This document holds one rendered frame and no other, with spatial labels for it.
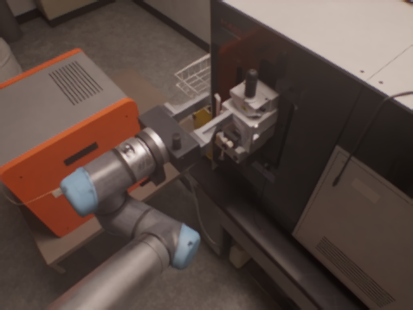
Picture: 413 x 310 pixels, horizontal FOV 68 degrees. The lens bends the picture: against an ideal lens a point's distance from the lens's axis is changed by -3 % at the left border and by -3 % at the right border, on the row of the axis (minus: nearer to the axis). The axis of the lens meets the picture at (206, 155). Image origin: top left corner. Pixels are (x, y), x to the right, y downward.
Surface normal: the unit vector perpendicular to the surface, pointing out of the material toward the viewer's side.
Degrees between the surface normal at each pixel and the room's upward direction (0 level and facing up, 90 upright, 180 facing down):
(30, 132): 0
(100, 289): 36
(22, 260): 0
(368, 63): 0
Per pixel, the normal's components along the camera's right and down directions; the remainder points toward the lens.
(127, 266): 0.46, -0.76
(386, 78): -0.03, -0.59
